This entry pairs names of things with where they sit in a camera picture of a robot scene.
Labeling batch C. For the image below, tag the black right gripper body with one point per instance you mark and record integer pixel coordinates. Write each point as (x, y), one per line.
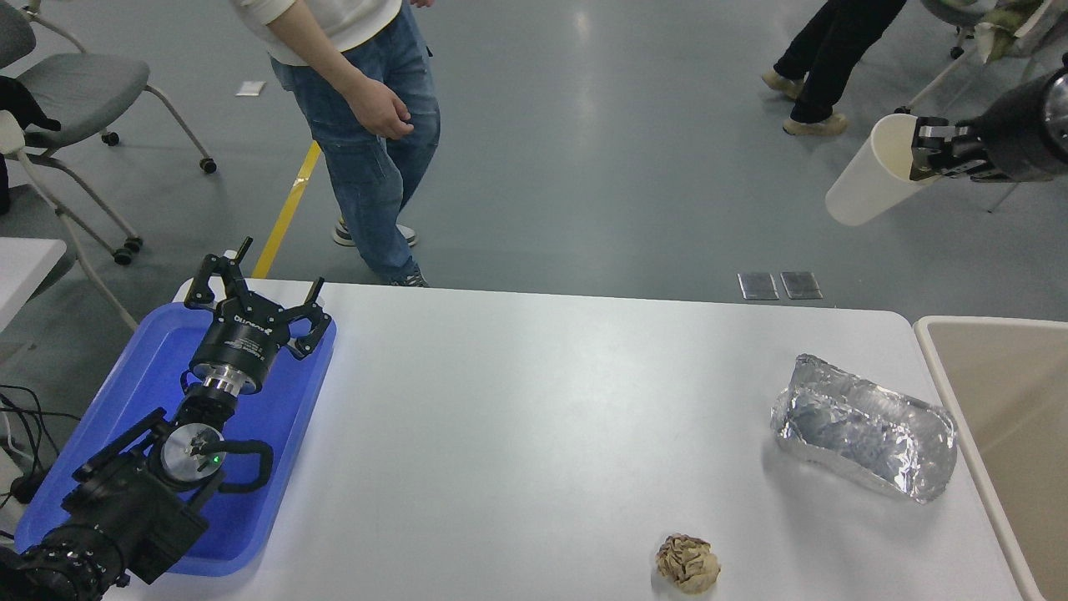
(1022, 133)

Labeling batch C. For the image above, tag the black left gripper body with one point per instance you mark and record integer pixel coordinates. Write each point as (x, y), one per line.
(238, 342)

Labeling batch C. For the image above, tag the white paper cup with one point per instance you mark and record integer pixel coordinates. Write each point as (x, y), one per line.
(868, 179)

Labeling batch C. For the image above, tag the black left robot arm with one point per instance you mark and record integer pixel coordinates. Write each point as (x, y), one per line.
(125, 509)

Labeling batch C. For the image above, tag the thin grey chair leg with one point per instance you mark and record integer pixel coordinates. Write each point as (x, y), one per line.
(1005, 196)

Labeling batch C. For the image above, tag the camouflage cloth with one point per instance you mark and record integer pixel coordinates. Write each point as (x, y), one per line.
(1010, 29)

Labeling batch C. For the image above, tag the blue plastic tray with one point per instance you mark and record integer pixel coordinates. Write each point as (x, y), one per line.
(125, 376)

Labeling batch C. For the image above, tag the grey chair with metal legs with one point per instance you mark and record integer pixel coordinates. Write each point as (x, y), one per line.
(955, 10)

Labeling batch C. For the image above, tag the person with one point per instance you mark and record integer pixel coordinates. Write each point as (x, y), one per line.
(834, 50)
(17, 100)
(367, 167)

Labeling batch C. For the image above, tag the silver floor plate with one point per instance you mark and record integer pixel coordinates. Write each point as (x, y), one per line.
(758, 286)
(802, 285)

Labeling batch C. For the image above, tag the small white side table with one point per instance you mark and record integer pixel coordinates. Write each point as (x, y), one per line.
(25, 267)

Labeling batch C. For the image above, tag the grey wheeled office chair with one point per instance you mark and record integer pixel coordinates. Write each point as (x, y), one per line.
(79, 92)

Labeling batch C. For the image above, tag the white-framed wheeled chair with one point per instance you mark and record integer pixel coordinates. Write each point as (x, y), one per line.
(21, 138)

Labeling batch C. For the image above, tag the black power plug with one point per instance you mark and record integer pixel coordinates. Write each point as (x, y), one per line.
(27, 488)

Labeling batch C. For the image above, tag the large pale bin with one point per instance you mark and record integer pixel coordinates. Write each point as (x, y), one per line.
(1010, 417)

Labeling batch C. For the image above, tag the crumpled silver foil tray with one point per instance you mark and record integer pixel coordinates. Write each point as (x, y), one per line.
(859, 426)

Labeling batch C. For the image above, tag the crumpled tan paper ball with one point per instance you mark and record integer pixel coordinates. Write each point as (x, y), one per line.
(688, 563)

